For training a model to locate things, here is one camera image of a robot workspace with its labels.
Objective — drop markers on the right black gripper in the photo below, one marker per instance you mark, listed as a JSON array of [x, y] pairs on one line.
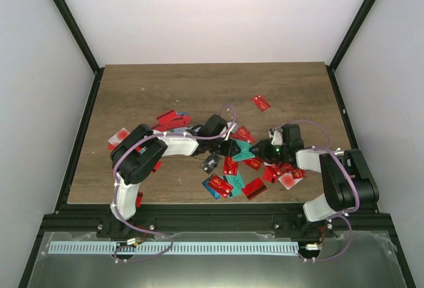
[[263, 151]]

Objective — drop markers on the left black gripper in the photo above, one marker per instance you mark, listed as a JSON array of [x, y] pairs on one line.
[[230, 150]]

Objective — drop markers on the teal vip card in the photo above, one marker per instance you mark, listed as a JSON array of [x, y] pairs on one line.
[[237, 182], [245, 153]]

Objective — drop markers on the lone red card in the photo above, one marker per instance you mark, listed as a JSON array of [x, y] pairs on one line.
[[261, 103]]

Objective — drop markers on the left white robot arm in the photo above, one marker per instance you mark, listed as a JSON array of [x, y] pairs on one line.
[[134, 159]]

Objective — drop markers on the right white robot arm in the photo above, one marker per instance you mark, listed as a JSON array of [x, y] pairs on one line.
[[348, 184]]

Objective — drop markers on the red VIP card right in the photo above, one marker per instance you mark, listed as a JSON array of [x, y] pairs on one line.
[[253, 163]]

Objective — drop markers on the red vip card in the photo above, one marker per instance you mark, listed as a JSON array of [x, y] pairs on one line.
[[253, 163], [243, 134], [221, 186]]

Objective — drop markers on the red VIP card centre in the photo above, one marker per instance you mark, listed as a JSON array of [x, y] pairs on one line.
[[243, 134]]

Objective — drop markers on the red chip card upright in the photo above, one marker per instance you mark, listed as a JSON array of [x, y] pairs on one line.
[[230, 167]]

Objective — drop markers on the black VIP card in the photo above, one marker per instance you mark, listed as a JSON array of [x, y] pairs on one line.
[[210, 163]]

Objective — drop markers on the teal VIP card front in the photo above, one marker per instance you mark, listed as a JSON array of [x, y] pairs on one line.
[[237, 182]]

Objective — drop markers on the red card black stripe right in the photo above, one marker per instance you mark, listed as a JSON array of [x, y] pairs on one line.
[[254, 188]]

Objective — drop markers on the white red circle card right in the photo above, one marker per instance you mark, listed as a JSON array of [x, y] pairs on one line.
[[288, 180]]

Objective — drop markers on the white red circle card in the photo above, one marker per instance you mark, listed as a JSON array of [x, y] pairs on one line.
[[288, 180], [118, 137]]

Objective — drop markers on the red cards top left pile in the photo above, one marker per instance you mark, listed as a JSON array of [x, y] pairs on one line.
[[171, 120]]

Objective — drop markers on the red VIP card front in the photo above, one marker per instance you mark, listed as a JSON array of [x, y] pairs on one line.
[[221, 186]]

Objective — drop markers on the white red circle card left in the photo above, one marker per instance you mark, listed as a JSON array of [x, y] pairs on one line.
[[118, 137]]

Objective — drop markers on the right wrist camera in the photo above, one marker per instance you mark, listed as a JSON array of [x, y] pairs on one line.
[[275, 137]]

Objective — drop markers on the light blue slotted cable duct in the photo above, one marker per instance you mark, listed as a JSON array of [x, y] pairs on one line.
[[178, 248]]

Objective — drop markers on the black aluminium frame rail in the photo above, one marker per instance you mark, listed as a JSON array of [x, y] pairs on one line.
[[285, 219]]

